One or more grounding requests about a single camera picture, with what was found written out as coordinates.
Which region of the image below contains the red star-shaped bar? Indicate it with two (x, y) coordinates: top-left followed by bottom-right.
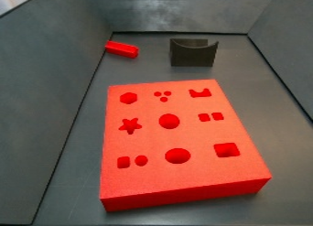
(106, 40), (139, 59)

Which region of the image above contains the red foam shape board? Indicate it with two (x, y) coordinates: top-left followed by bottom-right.
(99, 80), (272, 211)

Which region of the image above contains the black curved fixture block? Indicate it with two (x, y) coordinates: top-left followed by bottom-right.
(170, 38), (220, 67)

